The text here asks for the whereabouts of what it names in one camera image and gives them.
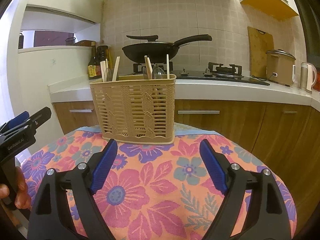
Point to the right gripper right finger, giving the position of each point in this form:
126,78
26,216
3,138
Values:
267,216

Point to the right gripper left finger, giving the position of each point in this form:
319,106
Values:
51,217

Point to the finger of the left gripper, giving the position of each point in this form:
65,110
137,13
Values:
37,117
18,120

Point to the joined wooden chopstick pair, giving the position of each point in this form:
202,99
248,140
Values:
104,69

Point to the person's left hand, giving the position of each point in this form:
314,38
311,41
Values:
22,200

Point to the thin wooden chopstick right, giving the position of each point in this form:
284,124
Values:
115,70

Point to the dark sauce bottle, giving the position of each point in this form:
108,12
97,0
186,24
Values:
103,52

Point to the floral orange table cloth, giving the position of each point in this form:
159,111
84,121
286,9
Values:
151,191

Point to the beige plastic utensil basket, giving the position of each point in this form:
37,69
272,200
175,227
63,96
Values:
135,110

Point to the clear spoon large upper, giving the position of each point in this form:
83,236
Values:
157,72

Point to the black frying pan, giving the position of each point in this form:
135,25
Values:
157,51

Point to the gas stove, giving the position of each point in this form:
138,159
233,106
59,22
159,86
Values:
216,72

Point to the white electric kettle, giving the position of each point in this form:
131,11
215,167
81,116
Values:
308,76

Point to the rice cooker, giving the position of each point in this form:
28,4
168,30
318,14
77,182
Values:
280,67

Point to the wooden cutting board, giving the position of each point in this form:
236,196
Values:
259,43

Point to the metal drawer handle middle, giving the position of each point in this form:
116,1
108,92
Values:
197,112

